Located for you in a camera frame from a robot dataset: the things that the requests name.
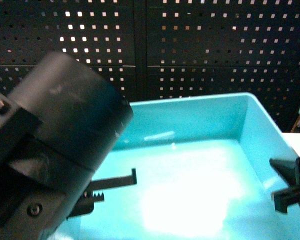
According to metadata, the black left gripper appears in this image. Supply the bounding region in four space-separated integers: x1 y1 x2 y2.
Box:
66 168 137 220

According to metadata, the black perforated back panel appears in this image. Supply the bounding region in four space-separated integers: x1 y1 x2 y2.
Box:
0 0 300 132

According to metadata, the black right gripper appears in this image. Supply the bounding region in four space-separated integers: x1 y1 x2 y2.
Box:
269 156 300 214

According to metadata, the teal plastic tray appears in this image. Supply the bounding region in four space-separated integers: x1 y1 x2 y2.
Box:
52 93 300 240

